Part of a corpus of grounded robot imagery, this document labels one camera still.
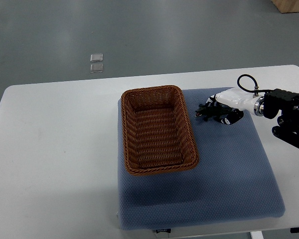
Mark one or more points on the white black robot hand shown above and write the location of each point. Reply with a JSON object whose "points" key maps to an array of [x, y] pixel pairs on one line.
{"points": [[236, 101]]}

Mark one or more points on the dark toy crocodile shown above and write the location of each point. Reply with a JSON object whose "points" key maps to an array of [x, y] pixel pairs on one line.
{"points": [[213, 110]]}

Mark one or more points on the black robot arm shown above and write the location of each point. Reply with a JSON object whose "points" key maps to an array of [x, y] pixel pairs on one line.
{"points": [[283, 105]]}

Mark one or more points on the brown wicker basket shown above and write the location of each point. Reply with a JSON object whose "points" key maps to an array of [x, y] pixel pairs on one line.
{"points": [[157, 132]]}

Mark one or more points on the blue grey foam cushion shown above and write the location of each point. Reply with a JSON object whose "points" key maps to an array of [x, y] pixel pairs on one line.
{"points": [[233, 180]]}

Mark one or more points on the wooden box corner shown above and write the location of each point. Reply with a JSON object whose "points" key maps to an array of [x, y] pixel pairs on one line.
{"points": [[287, 6]]}

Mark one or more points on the lower floor metal plate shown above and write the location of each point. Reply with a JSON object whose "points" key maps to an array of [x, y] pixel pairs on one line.
{"points": [[97, 68]]}

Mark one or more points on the floor metal plate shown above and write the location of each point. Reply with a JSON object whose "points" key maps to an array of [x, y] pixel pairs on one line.
{"points": [[96, 57], [97, 68]]}

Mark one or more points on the upper floor metal plate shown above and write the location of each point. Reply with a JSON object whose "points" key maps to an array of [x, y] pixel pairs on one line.
{"points": [[96, 57]]}

